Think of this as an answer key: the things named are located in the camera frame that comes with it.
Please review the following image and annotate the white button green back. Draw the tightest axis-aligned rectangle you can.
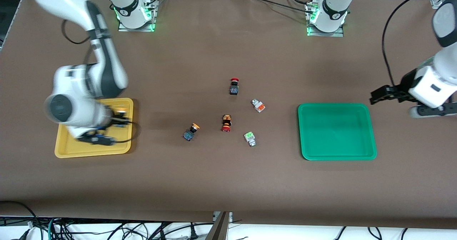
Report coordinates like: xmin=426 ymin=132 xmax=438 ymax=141
xmin=244 ymin=131 xmax=257 ymax=148

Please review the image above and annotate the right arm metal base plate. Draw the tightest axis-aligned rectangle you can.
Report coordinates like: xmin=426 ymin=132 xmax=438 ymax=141
xmin=118 ymin=0 xmax=158 ymax=32

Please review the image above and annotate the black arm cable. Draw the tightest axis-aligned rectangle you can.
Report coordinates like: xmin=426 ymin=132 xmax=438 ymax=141
xmin=61 ymin=19 xmax=142 ymax=143
xmin=381 ymin=0 xmax=457 ymax=88

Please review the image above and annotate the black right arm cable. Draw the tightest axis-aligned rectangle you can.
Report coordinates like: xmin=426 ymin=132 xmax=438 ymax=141
xmin=61 ymin=19 xmax=142 ymax=143

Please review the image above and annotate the teal floor cable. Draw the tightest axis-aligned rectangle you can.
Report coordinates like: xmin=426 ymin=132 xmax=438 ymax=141
xmin=47 ymin=217 xmax=58 ymax=240

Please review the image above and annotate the brown table cover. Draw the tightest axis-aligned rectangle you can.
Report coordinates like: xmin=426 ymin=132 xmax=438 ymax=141
xmin=0 ymin=0 xmax=457 ymax=230

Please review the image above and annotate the green plastic tray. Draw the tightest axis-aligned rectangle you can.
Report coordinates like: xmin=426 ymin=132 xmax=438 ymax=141
xmin=298 ymin=103 xmax=377 ymax=161

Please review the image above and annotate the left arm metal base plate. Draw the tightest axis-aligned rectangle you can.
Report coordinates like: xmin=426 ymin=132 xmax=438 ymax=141
xmin=306 ymin=2 xmax=345 ymax=38

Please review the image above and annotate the black floor cable tangle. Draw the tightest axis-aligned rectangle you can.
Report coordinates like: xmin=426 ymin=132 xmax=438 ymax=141
xmin=54 ymin=220 xmax=215 ymax=240

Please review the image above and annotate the long black table cable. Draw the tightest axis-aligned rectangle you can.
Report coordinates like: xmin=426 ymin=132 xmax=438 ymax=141
xmin=244 ymin=0 xmax=312 ymax=11

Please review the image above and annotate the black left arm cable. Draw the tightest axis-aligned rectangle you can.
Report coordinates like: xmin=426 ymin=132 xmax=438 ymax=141
xmin=381 ymin=0 xmax=457 ymax=88

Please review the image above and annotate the white button orange back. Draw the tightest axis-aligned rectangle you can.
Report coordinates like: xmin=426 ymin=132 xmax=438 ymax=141
xmin=251 ymin=98 xmax=266 ymax=113

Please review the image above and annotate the yellow plastic tray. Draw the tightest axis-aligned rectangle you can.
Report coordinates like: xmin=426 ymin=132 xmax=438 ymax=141
xmin=54 ymin=97 xmax=134 ymax=159

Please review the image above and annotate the metal profile under table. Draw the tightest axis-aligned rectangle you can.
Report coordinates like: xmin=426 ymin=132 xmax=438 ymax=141
xmin=205 ymin=211 xmax=233 ymax=240

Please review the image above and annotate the black looped floor cable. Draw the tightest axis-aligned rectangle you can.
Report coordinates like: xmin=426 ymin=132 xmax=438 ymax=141
xmin=0 ymin=200 xmax=40 ymax=233

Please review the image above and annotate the yellow cap push button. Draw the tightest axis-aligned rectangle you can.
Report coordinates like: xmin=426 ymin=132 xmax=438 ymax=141
xmin=115 ymin=107 xmax=130 ymax=127
xmin=183 ymin=123 xmax=200 ymax=141

